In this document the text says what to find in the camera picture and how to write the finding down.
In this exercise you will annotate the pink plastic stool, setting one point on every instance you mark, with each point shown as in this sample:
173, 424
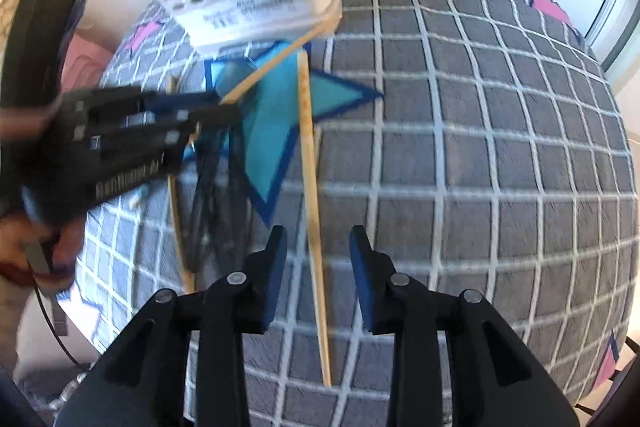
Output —
84, 64

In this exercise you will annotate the person's hand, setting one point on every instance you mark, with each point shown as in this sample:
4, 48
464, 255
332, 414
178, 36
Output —
34, 254

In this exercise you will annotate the grey checked tablecloth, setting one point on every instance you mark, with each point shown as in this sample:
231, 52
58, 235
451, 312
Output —
496, 159

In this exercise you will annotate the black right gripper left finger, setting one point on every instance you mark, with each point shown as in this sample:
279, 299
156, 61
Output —
140, 380

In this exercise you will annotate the dark translucent plastic spoon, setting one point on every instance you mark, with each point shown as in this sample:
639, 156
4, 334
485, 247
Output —
206, 232

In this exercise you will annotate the plain bamboo chopstick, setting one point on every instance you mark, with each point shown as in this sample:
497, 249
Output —
308, 159

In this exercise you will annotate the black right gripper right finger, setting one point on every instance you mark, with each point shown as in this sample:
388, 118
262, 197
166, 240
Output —
494, 379

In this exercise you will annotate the bamboo chopstick blue dotted end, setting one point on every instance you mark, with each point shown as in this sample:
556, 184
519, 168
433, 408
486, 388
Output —
249, 82

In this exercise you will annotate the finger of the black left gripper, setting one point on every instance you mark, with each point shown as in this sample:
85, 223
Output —
196, 117
150, 98

